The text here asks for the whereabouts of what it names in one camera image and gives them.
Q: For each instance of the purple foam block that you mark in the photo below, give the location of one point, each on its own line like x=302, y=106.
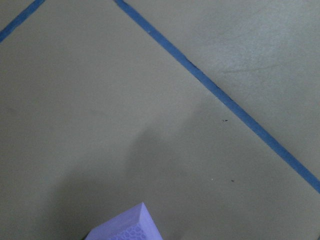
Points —
x=135, y=223

